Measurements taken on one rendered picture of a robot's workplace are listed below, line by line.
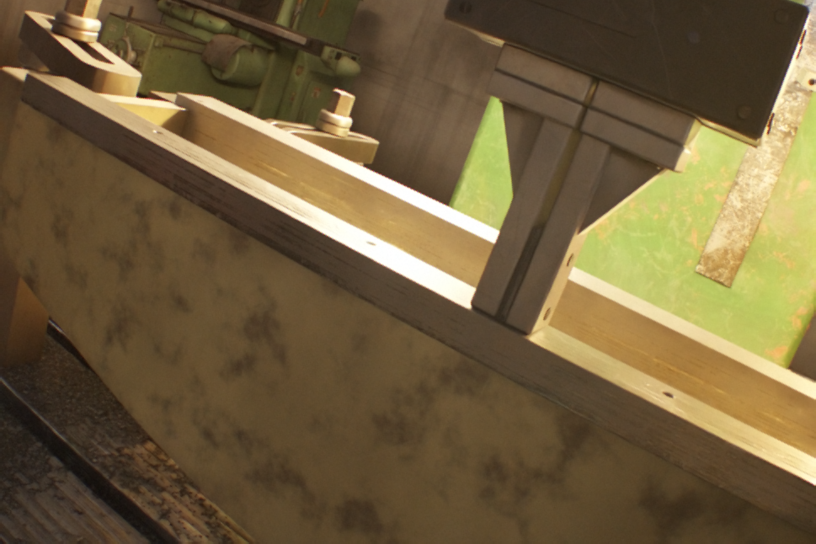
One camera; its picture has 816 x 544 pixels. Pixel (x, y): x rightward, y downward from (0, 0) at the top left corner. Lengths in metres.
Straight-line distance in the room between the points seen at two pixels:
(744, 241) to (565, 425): 1.08
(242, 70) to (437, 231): 4.39
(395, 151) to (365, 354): 6.05
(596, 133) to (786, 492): 0.15
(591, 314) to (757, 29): 0.21
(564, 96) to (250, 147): 0.29
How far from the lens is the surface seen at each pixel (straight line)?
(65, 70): 0.61
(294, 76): 5.53
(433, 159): 6.14
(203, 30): 5.12
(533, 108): 0.29
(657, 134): 0.28
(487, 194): 1.45
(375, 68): 6.62
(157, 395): 0.41
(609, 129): 0.28
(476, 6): 0.30
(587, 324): 0.43
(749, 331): 1.38
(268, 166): 0.52
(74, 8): 0.69
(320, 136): 0.82
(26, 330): 0.65
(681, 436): 0.29
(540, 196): 0.29
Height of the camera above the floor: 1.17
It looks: 13 degrees down
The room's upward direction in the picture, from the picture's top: 21 degrees clockwise
